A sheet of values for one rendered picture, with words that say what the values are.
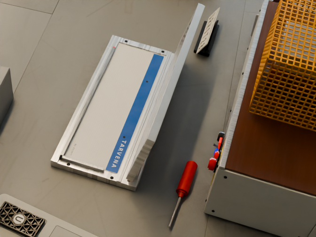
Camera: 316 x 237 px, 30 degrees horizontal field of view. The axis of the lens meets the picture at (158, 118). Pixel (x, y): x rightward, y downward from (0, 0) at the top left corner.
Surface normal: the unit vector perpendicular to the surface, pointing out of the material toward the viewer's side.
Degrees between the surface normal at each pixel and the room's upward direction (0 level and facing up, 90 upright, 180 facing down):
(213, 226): 0
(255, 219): 90
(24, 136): 0
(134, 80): 0
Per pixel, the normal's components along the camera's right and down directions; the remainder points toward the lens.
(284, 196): -0.28, 0.74
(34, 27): 0.11, -0.62
